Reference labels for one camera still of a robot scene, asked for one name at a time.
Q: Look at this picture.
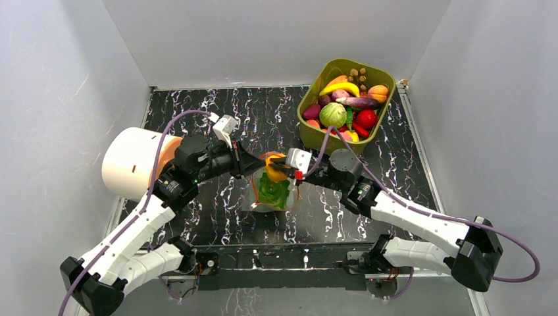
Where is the red chili pepper toy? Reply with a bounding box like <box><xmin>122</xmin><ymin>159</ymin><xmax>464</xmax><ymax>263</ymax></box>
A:
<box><xmin>339</xmin><ymin>124</ymin><xmax>370</xmax><ymax>142</ymax></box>

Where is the green cabbage toy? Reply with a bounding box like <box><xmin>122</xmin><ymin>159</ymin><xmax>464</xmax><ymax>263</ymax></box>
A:
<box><xmin>318</xmin><ymin>102</ymin><xmax>347</xmax><ymax>128</ymax></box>

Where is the yellow banana toy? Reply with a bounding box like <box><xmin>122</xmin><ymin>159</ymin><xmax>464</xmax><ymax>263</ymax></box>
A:
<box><xmin>318</xmin><ymin>82</ymin><xmax>360</xmax><ymax>97</ymax></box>

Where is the clear zip top bag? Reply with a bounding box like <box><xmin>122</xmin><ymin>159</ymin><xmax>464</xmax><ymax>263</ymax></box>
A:
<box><xmin>242</xmin><ymin>167</ymin><xmax>300</xmax><ymax>213</ymax></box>

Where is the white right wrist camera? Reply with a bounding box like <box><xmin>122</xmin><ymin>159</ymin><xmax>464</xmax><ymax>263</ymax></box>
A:
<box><xmin>286</xmin><ymin>148</ymin><xmax>312</xmax><ymax>180</ymax></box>

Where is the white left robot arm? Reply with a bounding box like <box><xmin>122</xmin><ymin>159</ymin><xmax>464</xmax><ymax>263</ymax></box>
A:
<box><xmin>60</xmin><ymin>128</ymin><xmax>265</xmax><ymax>315</ymax></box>

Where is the green chili pepper toy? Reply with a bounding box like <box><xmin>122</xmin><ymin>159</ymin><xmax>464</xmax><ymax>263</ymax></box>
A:
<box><xmin>345</xmin><ymin>107</ymin><xmax>353</xmax><ymax>131</ymax></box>

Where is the green lettuce toy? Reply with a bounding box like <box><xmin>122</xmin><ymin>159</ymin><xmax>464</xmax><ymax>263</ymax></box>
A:
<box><xmin>257</xmin><ymin>172</ymin><xmax>290</xmax><ymax>209</ymax></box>

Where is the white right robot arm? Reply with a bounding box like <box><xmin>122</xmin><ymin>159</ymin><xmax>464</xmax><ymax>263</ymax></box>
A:
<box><xmin>266</xmin><ymin>149</ymin><xmax>503</xmax><ymax>292</ymax></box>

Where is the pink peach toy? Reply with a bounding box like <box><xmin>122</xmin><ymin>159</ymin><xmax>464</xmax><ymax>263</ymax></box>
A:
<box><xmin>306</xmin><ymin>120</ymin><xmax>321</xmax><ymax>129</ymax></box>

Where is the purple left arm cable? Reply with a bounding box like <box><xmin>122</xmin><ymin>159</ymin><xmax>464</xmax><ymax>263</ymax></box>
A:
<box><xmin>57</xmin><ymin>109</ymin><xmax>219</xmax><ymax>316</ymax></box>

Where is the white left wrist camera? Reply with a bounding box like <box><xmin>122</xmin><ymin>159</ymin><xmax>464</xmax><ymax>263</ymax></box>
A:
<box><xmin>213</xmin><ymin>115</ymin><xmax>239</xmax><ymax>149</ymax></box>

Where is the yellow bell pepper toy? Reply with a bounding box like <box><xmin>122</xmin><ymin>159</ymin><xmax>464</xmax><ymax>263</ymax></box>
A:
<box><xmin>263</xmin><ymin>152</ymin><xmax>288</xmax><ymax>182</ymax></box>

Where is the dark red beet toy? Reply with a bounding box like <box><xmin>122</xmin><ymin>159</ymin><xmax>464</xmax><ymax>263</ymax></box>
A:
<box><xmin>301</xmin><ymin>103</ymin><xmax>322</xmax><ymax>120</ymax></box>

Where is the white orange cylinder roll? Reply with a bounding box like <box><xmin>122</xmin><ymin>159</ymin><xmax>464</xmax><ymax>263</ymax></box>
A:
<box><xmin>101</xmin><ymin>127</ymin><xmax>182</xmax><ymax>202</ymax></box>

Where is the pink sweet potato toy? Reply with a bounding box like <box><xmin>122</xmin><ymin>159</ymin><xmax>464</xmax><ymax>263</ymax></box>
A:
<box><xmin>331</xmin><ymin>89</ymin><xmax>351</xmax><ymax>101</ymax></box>

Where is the brown nuts cluster toy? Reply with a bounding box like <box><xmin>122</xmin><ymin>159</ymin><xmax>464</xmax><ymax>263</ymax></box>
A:
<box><xmin>347</xmin><ymin>68</ymin><xmax>368</xmax><ymax>92</ymax></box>

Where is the dark brown round toy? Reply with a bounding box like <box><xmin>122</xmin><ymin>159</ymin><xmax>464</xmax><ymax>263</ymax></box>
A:
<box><xmin>317</xmin><ymin>95</ymin><xmax>332</xmax><ymax>108</ymax></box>

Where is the orange pumpkin toy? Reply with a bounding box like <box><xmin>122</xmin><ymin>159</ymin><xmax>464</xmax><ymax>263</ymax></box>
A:
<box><xmin>367</xmin><ymin>85</ymin><xmax>390</xmax><ymax>103</ymax></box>

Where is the olive green plastic bin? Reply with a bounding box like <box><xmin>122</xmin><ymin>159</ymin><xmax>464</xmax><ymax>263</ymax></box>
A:
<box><xmin>297</xmin><ymin>59</ymin><xmax>395</xmax><ymax>154</ymax></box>

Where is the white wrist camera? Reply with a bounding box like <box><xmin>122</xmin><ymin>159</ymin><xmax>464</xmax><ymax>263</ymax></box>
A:
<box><xmin>213</xmin><ymin>115</ymin><xmax>239</xmax><ymax>149</ymax></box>
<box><xmin>286</xmin><ymin>148</ymin><xmax>312</xmax><ymax>180</ymax></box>

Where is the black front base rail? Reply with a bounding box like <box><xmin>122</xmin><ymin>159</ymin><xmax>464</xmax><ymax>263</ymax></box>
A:
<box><xmin>197</xmin><ymin>242</ymin><xmax>397</xmax><ymax>291</ymax></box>

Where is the orange carrot toy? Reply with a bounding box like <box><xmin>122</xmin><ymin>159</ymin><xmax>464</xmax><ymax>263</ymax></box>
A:
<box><xmin>326</xmin><ymin>75</ymin><xmax>348</xmax><ymax>87</ymax></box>

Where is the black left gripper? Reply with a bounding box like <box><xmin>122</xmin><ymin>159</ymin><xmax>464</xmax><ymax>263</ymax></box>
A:
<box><xmin>193</xmin><ymin>137</ymin><xmax>266</xmax><ymax>184</ymax></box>

